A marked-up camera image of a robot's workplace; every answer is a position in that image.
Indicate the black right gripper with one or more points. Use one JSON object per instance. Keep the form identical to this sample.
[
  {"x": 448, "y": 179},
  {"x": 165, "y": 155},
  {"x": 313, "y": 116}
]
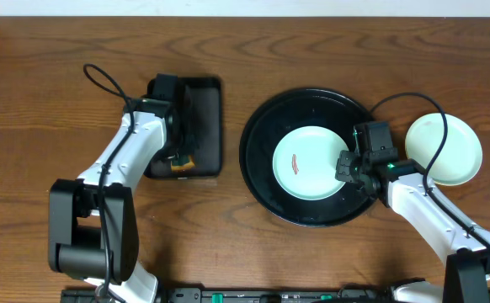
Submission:
[{"x": 343, "y": 170}]

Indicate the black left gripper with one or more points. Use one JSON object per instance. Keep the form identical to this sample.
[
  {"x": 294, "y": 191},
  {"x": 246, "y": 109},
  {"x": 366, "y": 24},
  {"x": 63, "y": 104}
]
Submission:
[{"x": 184, "y": 137}]

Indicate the light green plate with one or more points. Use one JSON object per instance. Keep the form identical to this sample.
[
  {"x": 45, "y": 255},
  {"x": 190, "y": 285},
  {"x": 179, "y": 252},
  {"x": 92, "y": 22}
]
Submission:
[{"x": 304, "y": 162}]

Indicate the white plate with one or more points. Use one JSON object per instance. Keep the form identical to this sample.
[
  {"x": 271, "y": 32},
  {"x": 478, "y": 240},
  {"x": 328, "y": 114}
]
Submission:
[{"x": 461, "y": 157}]

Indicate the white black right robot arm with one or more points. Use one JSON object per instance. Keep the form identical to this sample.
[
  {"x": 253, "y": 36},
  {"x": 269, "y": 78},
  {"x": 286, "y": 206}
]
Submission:
[{"x": 459, "y": 242}]

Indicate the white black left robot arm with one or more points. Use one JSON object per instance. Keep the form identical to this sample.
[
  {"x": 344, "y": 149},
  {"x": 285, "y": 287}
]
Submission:
[{"x": 93, "y": 235}]

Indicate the black rectangular tray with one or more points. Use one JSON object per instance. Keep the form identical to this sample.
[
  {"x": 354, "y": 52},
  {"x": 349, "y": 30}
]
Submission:
[{"x": 207, "y": 104}]

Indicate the black round tray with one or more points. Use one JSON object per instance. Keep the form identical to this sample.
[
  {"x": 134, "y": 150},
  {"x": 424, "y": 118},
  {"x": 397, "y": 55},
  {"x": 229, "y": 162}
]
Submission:
[{"x": 275, "y": 119}]

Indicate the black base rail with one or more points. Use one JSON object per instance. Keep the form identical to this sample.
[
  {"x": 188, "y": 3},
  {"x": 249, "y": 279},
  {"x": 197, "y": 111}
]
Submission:
[{"x": 196, "y": 295}]

